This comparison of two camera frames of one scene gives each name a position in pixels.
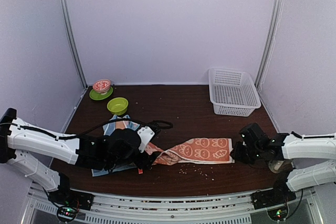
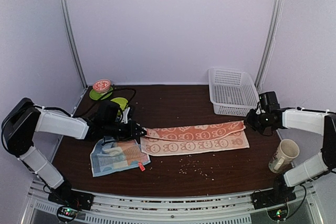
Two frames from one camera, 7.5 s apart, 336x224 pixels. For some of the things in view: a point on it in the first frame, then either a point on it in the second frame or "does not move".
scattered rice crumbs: (207, 172) does not move
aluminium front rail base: (238, 209) does not move
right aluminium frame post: (265, 67) does not move
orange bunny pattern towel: (199, 150) to (193, 138)
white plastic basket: (232, 92) does not move
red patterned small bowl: (102, 86) does not move
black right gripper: (236, 155) to (248, 121)
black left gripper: (147, 160) to (131, 134)
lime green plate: (97, 96) does not move
